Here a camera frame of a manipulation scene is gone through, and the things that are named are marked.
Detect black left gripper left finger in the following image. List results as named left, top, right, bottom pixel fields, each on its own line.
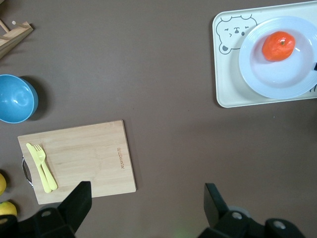
left=58, top=180, right=93, bottom=235

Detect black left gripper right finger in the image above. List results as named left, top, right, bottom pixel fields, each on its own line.
left=204, top=182, right=232, bottom=230

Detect orange mandarin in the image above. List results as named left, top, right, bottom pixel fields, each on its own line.
left=262, top=31, right=296, bottom=62

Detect pale lilac round plate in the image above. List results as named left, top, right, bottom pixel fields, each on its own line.
left=238, top=16, right=317, bottom=99

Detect bamboo cutting board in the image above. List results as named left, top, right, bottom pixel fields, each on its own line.
left=17, top=119, right=138, bottom=205

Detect yellow plastic fork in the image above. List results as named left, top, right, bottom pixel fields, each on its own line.
left=33, top=144, right=58, bottom=191

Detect yellow lemon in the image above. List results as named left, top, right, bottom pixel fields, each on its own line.
left=0, top=173, right=7, bottom=196
left=0, top=201, right=18, bottom=219

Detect cream bear print tray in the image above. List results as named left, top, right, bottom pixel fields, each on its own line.
left=212, top=0, right=317, bottom=109

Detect blue bowl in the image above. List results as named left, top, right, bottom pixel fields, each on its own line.
left=0, top=74, right=39, bottom=123

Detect wooden peg rack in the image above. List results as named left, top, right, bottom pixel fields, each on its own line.
left=0, top=19, right=35, bottom=60

